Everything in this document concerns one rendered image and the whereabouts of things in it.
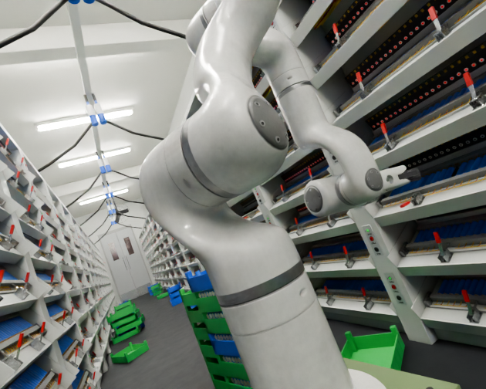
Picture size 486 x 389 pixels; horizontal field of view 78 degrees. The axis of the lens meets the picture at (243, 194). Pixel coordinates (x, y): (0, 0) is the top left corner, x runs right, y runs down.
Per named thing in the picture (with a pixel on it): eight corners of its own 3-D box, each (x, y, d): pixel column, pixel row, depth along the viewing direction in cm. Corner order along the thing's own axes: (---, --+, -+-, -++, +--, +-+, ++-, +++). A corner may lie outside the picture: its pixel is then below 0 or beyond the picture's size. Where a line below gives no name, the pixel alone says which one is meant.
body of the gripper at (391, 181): (373, 166, 69) (406, 159, 73) (344, 179, 78) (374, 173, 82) (384, 197, 67) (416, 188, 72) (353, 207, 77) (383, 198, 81)
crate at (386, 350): (395, 402, 86) (383, 375, 87) (332, 402, 97) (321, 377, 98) (405, 345, 111) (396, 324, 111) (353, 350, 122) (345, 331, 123)
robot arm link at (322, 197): (366, 166, 68) (339, 177, 76) (321, 174, 62) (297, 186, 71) (378, 201, 67) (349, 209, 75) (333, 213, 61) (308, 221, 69)
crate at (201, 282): (219, 287, 98) (210, 264, 99) (191, 292, 113) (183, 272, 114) (277, 255, 118) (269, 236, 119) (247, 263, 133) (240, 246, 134)
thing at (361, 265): (383, 276, 116) (360, 251, 116) (300, 278, 171) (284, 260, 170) (404, 240, 125) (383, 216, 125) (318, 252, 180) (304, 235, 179)
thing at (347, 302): (405, 323, 114) (382, 298, 113) (314, 309, 169) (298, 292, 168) (424, 283, 123) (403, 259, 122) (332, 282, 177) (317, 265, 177)
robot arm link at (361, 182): (337, 59, 64) (397, 190, 61) (298, 99, 78) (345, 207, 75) (305, 63, 60) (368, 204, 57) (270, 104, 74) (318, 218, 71)
